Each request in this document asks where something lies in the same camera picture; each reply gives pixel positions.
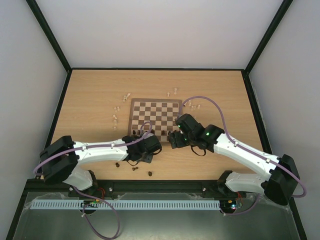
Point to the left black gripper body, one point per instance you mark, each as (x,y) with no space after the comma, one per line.
(147,158)

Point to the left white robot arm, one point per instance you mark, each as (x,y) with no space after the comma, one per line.
(61,162)

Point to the right base circuit board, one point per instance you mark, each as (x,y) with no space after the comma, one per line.
(232,204)

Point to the left base circuit board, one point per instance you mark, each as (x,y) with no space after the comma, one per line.
(93,203)

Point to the white slotted cable duct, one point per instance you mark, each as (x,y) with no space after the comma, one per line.
(73,204)

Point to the black aluminium frame rail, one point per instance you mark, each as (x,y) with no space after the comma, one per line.
(113,188)

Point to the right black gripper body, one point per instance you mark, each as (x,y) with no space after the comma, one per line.
(175,139)

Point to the base circuit board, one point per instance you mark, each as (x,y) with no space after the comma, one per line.
(232,204)
(93,203)

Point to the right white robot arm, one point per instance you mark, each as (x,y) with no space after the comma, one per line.
(275,177)

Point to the wooden chessboard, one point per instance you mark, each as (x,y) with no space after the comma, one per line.
(162,114)

